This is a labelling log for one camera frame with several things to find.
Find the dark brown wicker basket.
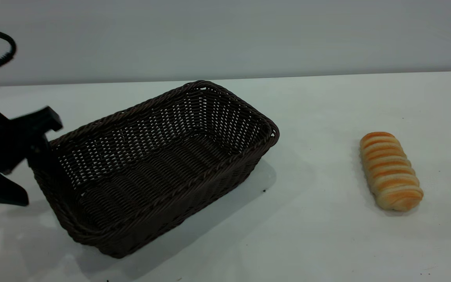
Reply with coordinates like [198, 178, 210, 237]
[28, 80, 280, 259]

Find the oblong bread roll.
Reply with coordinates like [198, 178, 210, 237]
[359, 132, 424, 212]

